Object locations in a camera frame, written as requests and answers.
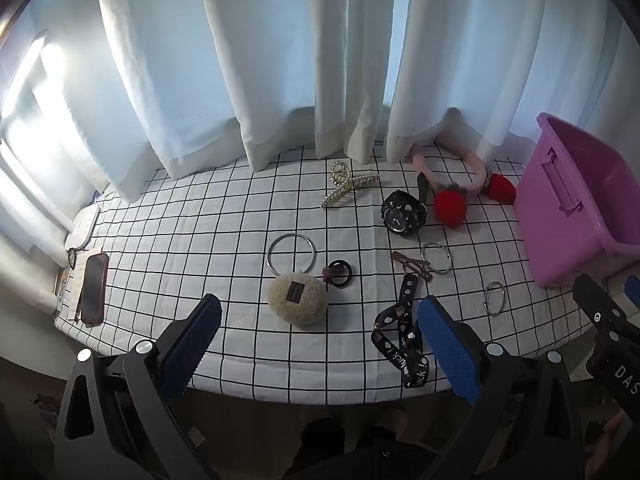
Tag pink plastic bin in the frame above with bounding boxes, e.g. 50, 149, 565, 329
514, 113, 639, 288

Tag small silver ring bracelet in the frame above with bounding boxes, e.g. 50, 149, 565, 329
482, 280, 508, 318

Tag black patterned ribbon band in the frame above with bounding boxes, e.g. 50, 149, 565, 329
371, 273, 430, 389

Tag pink headband red pompoms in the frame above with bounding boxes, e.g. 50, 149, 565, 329
410, 131, 518, 230

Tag beige fluffy pompom scrunchie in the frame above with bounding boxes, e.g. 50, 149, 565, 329
267, 272, 328, 327

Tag black wrist watch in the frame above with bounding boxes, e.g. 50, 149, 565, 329
381, 190, 427, 237

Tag large silver bangle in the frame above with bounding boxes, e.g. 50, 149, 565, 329
266, 232, 318, 276

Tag black purple hair tie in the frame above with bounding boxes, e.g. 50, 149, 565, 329
322, 258, 354, 291

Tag pearl hair claw clip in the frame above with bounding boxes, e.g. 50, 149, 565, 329
320, 160, 380, 208

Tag person right hand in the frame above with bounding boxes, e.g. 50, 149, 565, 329
585, 410, 639, 479

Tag dark red phone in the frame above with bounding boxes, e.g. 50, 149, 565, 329
77, 252, 110, 326

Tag white round object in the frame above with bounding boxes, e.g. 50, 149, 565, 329
64, 204, 101, 250

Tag white grid tablecloth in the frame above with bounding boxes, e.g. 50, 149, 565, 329
55, 148, 591, 404

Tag white curtain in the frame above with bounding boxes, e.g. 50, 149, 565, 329
0, 0, 640, 256

